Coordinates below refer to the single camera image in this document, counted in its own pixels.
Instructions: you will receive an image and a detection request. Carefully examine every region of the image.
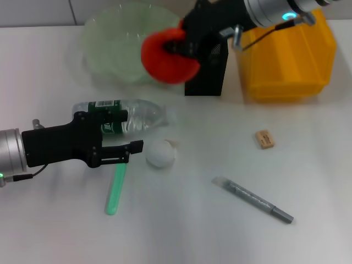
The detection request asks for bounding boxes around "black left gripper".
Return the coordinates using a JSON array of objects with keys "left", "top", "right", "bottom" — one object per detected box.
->
[{"left": 21, "top": 108, "right": 145, "bottom": 169}]

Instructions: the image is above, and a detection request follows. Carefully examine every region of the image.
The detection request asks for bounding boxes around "gripper cable with plugs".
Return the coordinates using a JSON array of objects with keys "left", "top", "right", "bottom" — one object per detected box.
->
[
  {"left": 0, "top": 118, "right": 47, "bottom": 188},
  {"left": 219, "top": 12, "right": 317, "bottom": 52}
]

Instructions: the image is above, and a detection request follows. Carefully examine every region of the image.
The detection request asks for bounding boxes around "grey marker pen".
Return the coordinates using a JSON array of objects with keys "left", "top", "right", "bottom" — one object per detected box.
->
[{"left": 211, "top": 175, "right": 294, "bottom": 225}]

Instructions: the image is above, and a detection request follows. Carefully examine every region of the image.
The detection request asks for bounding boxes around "pale green glass bowl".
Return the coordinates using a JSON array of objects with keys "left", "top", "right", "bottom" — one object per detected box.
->
[{"left": 82, "top": 2, "right": 182, "bottom": 86}]

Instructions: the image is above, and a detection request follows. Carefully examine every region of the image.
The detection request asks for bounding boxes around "black mesh pen holder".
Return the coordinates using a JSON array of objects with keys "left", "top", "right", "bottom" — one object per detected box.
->
[{"left": 184, "top": 41, "right": 229, "bottom": 96}]

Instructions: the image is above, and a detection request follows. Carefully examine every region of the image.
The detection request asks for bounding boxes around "yellow plastic bin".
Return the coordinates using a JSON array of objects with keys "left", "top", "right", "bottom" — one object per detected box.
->
[{"left": 236, "top": 8, "right": 338, "bottom": 104}]

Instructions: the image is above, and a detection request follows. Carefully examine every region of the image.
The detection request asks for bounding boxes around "green pen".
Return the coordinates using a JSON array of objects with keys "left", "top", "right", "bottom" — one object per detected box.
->
[{"left": 104, "top": 162, "right": 128, "bottom": 216}]

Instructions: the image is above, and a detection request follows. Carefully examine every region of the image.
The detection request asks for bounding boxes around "left gripper cable with plugs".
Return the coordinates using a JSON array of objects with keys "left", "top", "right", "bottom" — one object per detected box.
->
[{"left": 0, "top": 118, "right": 47, "bottom": 188}]

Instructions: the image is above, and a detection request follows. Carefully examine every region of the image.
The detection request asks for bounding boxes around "beige eraser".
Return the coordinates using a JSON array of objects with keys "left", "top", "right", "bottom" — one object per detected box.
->
[{"left": 255, "top": 129, "right": 276, "bottom": 151}]

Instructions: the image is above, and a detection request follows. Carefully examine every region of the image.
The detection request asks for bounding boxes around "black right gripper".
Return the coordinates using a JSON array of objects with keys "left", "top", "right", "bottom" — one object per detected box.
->
[{"left": 162, "top": 0, "right": 257, "bottom": 59}]

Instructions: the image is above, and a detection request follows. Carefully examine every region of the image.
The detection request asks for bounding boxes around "clear water bottle green label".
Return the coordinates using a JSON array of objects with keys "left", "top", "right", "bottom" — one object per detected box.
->
[{"left": 71, "top": 98, "right": 177, "bottom": 138}]

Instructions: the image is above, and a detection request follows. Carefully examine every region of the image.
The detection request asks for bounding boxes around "right gripper cable with plugs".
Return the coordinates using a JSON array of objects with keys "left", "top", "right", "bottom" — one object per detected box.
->
[{"left": 219, "top": 12, "right": 317, "bottom": 52}]

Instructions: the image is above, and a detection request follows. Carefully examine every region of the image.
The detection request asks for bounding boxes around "white garlic bulb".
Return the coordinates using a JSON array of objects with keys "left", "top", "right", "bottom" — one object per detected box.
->
[{"left": 145, "top": 139, "right": 178, "bottom": 168}]

